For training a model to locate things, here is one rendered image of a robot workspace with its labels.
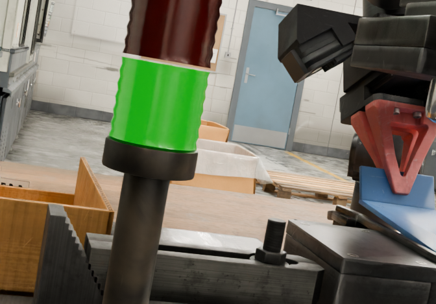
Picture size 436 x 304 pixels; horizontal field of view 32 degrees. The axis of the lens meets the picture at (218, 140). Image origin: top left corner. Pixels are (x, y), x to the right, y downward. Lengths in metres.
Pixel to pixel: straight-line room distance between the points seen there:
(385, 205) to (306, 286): 0.18
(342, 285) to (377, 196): 0.18
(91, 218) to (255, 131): 11.19
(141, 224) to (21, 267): 0.26
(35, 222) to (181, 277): 0.15
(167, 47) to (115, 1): 11.04
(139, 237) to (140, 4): 0.10
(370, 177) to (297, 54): 0.12
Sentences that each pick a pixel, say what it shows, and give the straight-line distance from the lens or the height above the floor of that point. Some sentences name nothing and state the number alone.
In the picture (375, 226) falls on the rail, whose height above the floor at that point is 0.99.
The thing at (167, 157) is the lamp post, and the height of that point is 1.05.
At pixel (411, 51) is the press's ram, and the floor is 1.12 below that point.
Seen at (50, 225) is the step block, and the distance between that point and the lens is 0.43.
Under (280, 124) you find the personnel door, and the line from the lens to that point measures 11.82.
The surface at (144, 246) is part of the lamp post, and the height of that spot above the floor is 1.01.
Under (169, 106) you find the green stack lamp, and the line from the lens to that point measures 0.30.
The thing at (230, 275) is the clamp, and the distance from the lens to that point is 0.46.
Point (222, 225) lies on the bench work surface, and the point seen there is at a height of 0.90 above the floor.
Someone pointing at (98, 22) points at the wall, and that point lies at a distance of 11.31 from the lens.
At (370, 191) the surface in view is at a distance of 0.64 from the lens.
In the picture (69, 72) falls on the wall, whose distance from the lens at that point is 11.31.
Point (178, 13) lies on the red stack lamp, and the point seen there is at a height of 1.10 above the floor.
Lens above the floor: 1.09
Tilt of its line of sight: 5 degrees down
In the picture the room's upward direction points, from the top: 10 degrees clockwise
